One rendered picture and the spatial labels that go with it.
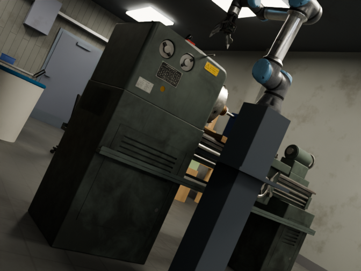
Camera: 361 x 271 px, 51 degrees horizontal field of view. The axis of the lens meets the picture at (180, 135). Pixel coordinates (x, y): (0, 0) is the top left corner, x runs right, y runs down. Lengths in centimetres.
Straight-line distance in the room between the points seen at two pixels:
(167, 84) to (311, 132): 417
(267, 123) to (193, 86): 46
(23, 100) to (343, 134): 413
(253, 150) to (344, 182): 350
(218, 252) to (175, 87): 91
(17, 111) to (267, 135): 316
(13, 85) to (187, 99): 272
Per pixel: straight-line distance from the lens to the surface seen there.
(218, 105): 245
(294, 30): 216
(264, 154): 210
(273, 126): 210
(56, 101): 956
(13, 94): 454
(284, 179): 313
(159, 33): 203
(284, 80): 217
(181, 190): 594
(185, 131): 219
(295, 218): 324
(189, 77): 215
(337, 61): 639
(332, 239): 534
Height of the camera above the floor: 69
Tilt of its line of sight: 2 degrees up
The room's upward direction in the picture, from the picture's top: 24 degrees clockwise
